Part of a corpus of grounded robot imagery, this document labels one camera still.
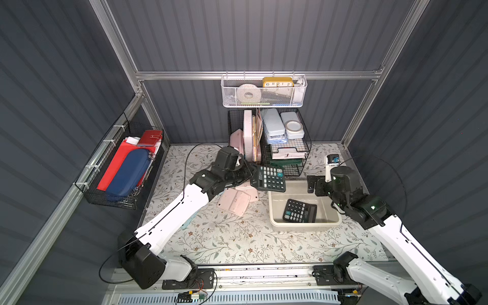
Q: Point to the beige plastic storage box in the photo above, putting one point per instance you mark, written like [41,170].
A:
[326,217]

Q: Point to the light blue pencil case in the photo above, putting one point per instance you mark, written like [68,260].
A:
[273,123]

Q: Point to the black wire desk organizer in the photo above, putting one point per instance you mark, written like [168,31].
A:
[292,155]

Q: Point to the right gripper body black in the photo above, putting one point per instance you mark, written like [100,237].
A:
[315,185]

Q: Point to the light blue calculator lower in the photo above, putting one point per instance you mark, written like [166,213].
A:
[188,222]

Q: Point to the yellow clock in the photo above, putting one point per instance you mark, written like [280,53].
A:
[278,82]

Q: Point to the black calculator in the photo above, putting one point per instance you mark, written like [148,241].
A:
[267,178]
[299,212]

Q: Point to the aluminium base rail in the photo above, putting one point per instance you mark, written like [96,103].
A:
[255,284]

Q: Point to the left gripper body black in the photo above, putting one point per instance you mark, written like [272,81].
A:
[244,172]

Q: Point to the white mesh hanging basket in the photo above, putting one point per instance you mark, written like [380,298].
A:
[271,97]

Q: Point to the red wallet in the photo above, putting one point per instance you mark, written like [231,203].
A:
[150,138]

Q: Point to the white round tape box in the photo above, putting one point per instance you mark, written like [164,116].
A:
[294,128]

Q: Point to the pink upright book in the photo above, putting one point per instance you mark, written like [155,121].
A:
[248,134]

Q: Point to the floral table mat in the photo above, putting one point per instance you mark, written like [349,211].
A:
[218,237]

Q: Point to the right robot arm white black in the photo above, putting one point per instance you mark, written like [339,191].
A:
[429,282]

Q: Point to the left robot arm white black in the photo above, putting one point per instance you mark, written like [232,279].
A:
[139,253]

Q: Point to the pink calculator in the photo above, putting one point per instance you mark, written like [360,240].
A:
[234,201]
[247,188]

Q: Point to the navy blue pouch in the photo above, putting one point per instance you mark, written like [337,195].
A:
[129,174]

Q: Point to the red folder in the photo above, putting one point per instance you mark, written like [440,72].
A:
[128,145]

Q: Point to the black wire side basket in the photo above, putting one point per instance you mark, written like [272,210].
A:
[88,181]

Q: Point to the small circuit board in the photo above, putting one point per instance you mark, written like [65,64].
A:
[191,296]

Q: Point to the pink case in organizer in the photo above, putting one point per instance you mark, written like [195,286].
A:
[237,142]

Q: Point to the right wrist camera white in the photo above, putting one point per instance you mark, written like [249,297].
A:
[331,161]

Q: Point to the white tape roll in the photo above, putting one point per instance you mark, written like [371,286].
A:
[248,94]

